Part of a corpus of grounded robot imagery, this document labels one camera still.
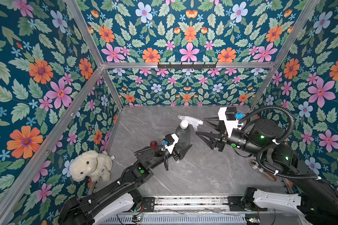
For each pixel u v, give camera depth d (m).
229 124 0.40
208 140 0.46
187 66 0.93
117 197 0.48
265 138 0.35
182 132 0.54
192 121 0.49
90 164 0.73
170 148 0.56
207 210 0.72
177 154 0.59
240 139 0.42
